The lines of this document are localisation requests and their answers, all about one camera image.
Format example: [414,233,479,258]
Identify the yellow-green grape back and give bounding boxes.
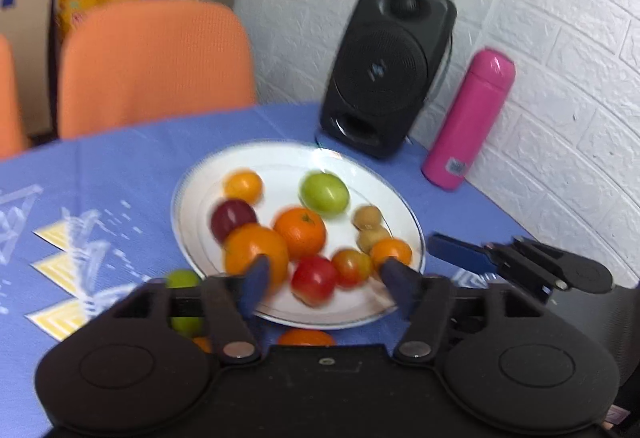
[352,205,383,231]

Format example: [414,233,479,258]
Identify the pink thermos bottle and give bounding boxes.
[422,48,516,191]

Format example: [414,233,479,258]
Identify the small red tomato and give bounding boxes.
[291,256,337,308]

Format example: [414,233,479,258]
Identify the orange chair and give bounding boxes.
[0,37,29,159]
[58,0,257,140]

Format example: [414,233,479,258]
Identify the small orange kumquat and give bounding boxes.
[222,169,264,205]

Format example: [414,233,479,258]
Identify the white ceramic plate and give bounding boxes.
[171,142,425,330]

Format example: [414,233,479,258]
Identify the orange chair right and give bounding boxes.
[58,0,257,140]

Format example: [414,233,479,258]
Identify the orange chair left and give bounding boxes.
[0,37,29,159]

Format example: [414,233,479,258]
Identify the large orange in plate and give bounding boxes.
[222,223,290,295]

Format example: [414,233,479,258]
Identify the red yellow apple fruit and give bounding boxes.
[331,248,372,289]

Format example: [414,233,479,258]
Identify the green lime fruit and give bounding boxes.
[166,269,205,340]

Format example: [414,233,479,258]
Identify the brown paper bag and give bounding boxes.
[1,0,56,137]

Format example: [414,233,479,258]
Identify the dark red plum on table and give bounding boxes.
[369,237,412,277]

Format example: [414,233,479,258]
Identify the black speaker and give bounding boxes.
[320,0,457,159]

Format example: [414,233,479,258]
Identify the orange tangerine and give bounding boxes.
[192,336,213,354]
[272,207,326,262]

